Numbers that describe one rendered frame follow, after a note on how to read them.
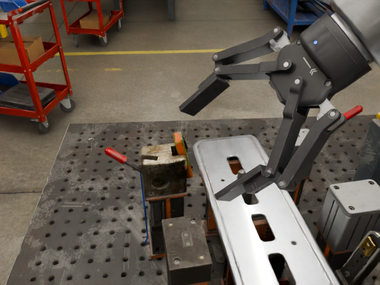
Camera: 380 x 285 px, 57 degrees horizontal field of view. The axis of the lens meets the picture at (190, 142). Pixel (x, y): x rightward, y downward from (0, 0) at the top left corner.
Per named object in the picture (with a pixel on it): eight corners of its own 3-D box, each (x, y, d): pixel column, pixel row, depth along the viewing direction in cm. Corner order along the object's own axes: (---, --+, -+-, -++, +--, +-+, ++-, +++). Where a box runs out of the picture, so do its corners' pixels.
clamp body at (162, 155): (142, 236, 109) (130, 143, 87) (188, 229, 111) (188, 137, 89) (145, 265, 101) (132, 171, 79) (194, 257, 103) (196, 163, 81)
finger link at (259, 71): (289, 71, 37) (292, 59, 37) (208, 72, 45) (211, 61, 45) (304, 83, 40) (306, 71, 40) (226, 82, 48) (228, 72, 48)
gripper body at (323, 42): (384, 80, 36) (309, 130, 41) (341, 27, 41) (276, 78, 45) (365, 54, 31) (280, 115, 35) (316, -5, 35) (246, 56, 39)
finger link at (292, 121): (306, 86, 40) (318, 88, 39) (276, 178, 40) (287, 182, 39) (291, 75, 37) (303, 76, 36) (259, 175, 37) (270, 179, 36)
